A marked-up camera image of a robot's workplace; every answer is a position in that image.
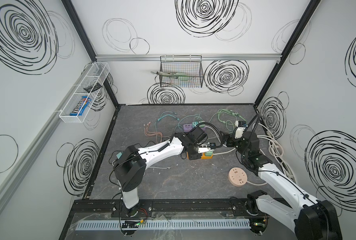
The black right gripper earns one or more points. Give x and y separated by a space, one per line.
235 141

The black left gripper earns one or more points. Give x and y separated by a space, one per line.
204 142

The purple power strip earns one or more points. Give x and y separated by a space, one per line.
189 127

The orange power strip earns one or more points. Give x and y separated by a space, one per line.
197 157

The round pink power socket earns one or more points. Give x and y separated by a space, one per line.
237 177

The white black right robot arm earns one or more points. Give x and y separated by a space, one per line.
305 215

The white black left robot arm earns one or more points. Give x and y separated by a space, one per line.
130 167

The left black corrugated conduit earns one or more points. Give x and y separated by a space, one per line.
216 132

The green tongs in basket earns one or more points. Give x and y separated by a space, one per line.
172 77

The black remote control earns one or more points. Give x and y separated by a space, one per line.
93 88

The blue candy packet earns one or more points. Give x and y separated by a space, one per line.
81 106

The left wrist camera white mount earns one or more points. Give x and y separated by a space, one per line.
204 148

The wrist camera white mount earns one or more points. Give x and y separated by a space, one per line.
204 148
240 128

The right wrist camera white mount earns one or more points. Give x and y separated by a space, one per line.
240 128

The black wire wall basket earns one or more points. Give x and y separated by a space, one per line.
184 71

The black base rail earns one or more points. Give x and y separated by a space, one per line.
146 208

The white slotted cable duct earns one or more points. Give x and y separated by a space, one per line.
203 224

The white wire wall shelf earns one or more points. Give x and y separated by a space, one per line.
93 73

